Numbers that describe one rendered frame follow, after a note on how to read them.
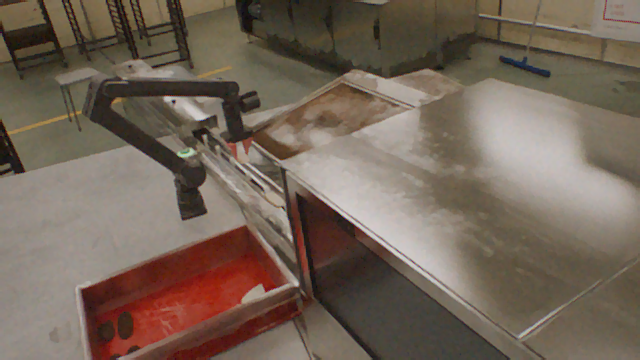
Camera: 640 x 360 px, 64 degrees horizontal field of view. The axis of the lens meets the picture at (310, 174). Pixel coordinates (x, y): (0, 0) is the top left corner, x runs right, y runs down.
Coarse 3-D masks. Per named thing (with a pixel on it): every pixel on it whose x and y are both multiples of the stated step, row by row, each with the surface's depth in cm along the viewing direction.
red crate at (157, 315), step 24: (240, 264) 142; (168, 288) 137; (192, 288) 136; (216, 288) 134; (240, 288) 133; (264, 288) 132; (120, 312) 131; (144, 312) 130; (168, 312) 129; (192, 312) 128; (216, 312) 127; (288, 312) 120; (144, 336) 123; (168, 336) 122; (240, 336) 117
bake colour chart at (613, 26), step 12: (600, 0) 127; (612, 0) 125; (624, 0) 122; (636, 0) 120; (600, 12) 128; (612, 12) 126; (624, 12) 123; (636, 12) 121; (600, 24) 129; (612, 24) 127; (624, 24) 124; (636, 24) 122; (600, 36) 130; (612, 36) 128; (624, 36) 126; (636, 36) 123
